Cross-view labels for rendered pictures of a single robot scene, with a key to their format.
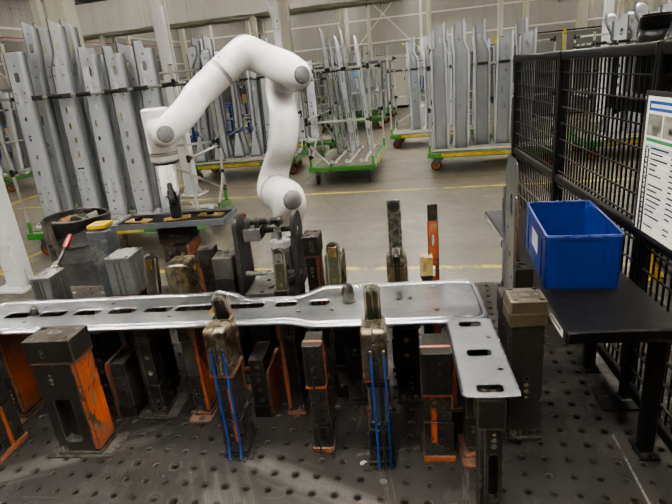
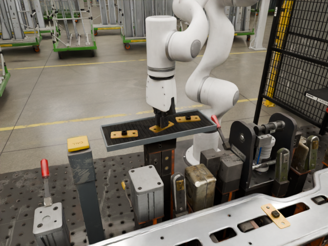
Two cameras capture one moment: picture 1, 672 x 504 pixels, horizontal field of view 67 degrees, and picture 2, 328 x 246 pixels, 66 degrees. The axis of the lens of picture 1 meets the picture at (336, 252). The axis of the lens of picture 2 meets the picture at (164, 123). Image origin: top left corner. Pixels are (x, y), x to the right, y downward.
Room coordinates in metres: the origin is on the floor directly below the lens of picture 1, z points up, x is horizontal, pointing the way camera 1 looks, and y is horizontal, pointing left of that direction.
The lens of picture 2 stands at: (0.92, 0.83, 1.58)
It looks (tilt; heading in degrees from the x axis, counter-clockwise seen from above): 29 degrees down; 332
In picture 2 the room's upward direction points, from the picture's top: straight up
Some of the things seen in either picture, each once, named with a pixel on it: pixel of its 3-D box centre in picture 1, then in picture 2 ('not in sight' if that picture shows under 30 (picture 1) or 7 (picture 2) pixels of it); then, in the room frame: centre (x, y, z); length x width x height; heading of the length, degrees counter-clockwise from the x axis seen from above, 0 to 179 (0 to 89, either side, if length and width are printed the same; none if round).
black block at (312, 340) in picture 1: (320, 393); not in sight; (1.01, 0.07, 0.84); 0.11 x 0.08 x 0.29; 172
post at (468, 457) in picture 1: (473, 398); not in sight; (0.94, -0.27, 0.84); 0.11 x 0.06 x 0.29; 172
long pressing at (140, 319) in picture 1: (212, 309); (270, 220); (1.21, 0.34, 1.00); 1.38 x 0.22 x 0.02; 82
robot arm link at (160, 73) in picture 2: (164, 156); (160, 69); (1.57, 0.49, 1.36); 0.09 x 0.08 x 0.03; 13
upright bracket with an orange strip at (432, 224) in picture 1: (434, 290); not in sight; (1.30, -0.27, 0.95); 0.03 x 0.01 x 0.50; 82
